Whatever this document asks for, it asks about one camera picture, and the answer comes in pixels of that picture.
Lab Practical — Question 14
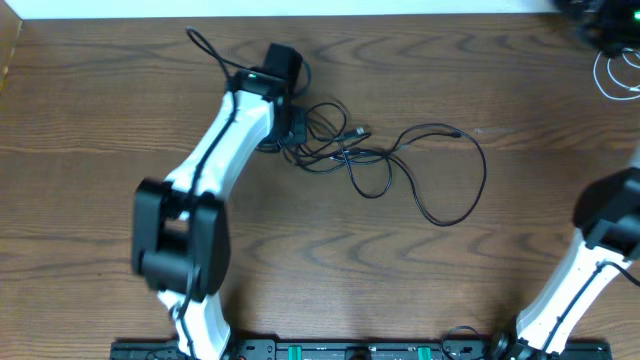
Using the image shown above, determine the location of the thin black USB cable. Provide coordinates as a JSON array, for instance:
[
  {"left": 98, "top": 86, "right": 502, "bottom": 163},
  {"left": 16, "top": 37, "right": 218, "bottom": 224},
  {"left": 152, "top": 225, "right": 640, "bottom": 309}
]
[{"left": 344, "top": 122, "right": 488, "bottom": 228}]

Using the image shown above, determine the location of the white cable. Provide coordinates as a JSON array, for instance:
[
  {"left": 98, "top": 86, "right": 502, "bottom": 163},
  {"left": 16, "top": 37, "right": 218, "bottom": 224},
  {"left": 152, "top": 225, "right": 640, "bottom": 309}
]
[{"left": 592, "top": 47, "right": 640, "bottom": 102}]

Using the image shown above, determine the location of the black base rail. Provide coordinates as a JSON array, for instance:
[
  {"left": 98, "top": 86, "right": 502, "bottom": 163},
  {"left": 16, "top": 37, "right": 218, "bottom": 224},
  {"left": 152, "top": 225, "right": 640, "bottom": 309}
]
[{"left": 109, "top": 338, "right": 614, "bottom": 360}]

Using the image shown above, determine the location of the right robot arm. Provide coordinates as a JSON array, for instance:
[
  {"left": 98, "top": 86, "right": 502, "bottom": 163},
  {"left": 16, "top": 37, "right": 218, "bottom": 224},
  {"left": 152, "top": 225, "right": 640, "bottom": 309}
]
[{"left": 486, "top": 0, "right": 639, "bottom": 359}]

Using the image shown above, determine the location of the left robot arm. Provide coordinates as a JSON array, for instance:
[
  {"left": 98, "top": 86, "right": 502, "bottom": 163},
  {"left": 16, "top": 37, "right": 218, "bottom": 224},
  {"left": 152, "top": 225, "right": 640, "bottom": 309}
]
[{"left": 131, "top": 44, "right": 303, "bottom": 359}]

